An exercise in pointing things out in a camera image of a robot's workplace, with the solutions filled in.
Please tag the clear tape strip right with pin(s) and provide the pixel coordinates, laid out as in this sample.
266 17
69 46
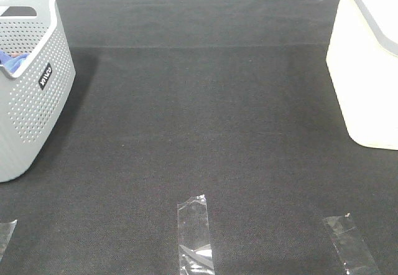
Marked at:
351 249

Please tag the clear tape strip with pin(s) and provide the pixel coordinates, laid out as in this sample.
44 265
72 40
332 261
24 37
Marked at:
351 249
6 231
194 246

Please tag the clear tape strip centre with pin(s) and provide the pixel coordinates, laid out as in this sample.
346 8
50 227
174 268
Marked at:
194 246

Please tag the grey perforated laundry basket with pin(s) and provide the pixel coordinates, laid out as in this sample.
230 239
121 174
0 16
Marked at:
32 97

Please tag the black table cloth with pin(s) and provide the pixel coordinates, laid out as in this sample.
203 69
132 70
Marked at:
231 99

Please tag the cream basket with grey rim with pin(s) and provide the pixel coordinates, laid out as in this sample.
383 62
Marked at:
362 61

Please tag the clear tape strip left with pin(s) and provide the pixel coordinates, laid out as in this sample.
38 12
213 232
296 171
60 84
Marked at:
6 231

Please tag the blue towel in basket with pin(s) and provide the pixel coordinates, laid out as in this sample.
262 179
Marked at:
12 62

